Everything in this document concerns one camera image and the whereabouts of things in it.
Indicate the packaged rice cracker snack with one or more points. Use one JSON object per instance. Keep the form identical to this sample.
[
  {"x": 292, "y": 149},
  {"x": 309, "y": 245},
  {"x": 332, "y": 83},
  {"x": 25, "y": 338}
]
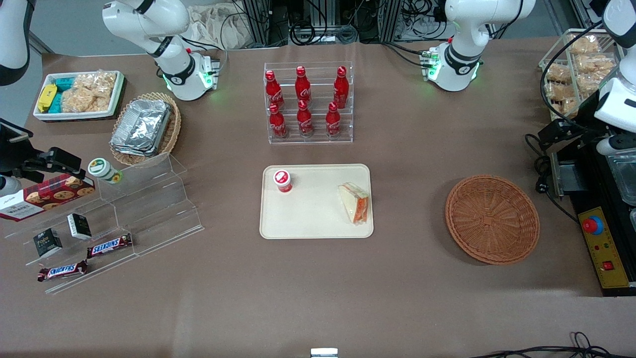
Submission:
[
  {"x": 559, "y": 90},
  {"x": 559, "y": 73},
  {"x": 570, "y": 107},
  {"x": 590, "y": 83},
  {"x": 582, "y": 45},
  {"x": 595, "y": 63}
]

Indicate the cream plastic tray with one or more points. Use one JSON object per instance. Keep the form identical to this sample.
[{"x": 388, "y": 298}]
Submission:
[{"x": 313, "y": 214}]

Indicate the white rectangular plastic bin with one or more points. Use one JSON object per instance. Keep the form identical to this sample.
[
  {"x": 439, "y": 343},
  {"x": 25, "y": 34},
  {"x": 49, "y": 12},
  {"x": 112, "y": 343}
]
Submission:
[{"x": 74, "y": 115}]

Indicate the round brown wicker basket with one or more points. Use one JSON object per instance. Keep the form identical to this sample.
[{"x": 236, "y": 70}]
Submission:
[{"x": 492, "y": 219}]

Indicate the Snickers chocolate bar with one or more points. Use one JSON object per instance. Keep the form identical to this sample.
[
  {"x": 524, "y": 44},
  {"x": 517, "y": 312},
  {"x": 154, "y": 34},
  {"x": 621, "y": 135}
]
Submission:
[
  {"x": 62, "y": 271},
  {"x": 109, "y": 246}
]

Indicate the red lid yogurt cup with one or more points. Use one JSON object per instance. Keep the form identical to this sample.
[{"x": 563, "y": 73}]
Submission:
[{"x": 282, "y": 180}]

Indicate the clear acrylic bottle rack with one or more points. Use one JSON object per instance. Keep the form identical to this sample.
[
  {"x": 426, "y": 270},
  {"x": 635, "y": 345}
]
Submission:
[{"x": 308, "y": 140}]

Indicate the clear bag fried snacks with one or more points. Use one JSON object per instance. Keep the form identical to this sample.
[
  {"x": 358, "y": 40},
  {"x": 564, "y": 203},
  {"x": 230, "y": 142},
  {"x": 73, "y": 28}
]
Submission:
[
  {"x": 82, "y": 102},
  {"x": 99, "y": 83}
]

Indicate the black sealing machine yellow panel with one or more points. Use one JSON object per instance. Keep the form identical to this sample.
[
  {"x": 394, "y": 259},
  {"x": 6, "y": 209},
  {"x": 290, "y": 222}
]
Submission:
[{"x": 603, "y": 253}]

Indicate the oval tan wicker basket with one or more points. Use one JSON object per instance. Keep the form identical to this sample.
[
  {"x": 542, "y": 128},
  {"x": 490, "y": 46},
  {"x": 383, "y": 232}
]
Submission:
[{"x": 174, "y": 124}]

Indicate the steel food container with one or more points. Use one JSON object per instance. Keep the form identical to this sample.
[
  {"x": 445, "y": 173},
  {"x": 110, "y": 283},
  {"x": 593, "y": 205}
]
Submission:
[
  {"x": 623, "y": 181},
  {"x": 633, "y": 220}
]

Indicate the triangle sandwich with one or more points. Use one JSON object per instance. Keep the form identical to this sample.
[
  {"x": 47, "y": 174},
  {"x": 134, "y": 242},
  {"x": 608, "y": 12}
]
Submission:
[{"x": 350, "y": 199}]

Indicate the red cola bottle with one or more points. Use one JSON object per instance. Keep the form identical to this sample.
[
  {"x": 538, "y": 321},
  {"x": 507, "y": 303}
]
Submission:
[
  {"x": 341, "y": 89},
  {"x": 277, "y": 124},
  {"x": 304, "y": 122},
  {"x": 302, "y": 87},
  {"x": 333, "y": 124},
  {"x": 273, "y": 92}
]

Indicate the teal snack packet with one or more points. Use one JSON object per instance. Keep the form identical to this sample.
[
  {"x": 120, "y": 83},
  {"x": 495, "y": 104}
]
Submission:
[
  {"x": 57, "y": 103},
  {"x": 63, "y": 83}
]

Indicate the beige crumpled cloth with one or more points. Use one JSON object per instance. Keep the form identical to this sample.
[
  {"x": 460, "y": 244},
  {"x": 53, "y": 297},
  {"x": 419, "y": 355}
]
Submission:
[{"x": 213, "y": 27}]

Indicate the red tartan cookie box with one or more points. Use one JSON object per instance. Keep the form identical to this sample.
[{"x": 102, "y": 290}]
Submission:
[{"x": 44, "y": 196}]

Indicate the clear acrylic stepped shelf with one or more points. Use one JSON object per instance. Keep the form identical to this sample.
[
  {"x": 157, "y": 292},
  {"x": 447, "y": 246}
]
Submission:
[{"x": 154, "y": 209}]

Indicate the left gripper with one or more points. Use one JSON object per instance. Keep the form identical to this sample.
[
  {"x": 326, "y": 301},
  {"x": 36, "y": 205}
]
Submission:
[{"x": 585, "y": 118}]

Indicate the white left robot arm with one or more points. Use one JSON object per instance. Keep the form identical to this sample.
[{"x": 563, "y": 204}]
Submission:
[{"x": 462, "y": 30}]

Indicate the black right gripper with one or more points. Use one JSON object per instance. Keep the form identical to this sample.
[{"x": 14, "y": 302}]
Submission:
[{"x": 11, "y": 149}]

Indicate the aluminium foil container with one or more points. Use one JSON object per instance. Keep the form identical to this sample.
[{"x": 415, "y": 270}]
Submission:
[
  {"x": 129, "y": 150},
  {"x": 144, "y": 122}
]

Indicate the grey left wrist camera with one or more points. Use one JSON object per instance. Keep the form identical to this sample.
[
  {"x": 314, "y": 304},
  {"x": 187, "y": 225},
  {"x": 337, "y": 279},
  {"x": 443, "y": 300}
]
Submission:
[{"x": 611, "y": 145}]

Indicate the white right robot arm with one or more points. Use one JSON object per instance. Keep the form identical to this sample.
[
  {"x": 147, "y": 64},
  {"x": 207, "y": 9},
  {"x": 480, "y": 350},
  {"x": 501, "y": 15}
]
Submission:
[{"x": 169, "y": 54}]

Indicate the black power plug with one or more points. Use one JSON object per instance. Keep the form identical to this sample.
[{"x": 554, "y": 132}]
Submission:
[{"x": 541, "y": 187}]

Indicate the green lid white cup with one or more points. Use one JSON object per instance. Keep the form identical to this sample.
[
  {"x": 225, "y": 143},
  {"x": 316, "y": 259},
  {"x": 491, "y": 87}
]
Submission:
[{"x": 102, "y": 168}]

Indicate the small black snack box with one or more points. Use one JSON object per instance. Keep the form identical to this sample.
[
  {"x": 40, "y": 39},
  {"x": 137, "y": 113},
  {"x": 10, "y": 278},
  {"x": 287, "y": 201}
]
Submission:
[
  {"x": 79, "y": 226},
  {"x": 48, "y": 242}
]

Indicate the yellow snack packet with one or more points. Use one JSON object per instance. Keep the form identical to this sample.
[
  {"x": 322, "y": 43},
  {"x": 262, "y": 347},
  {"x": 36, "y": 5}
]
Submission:
[{"x": 47, "y": 97}]

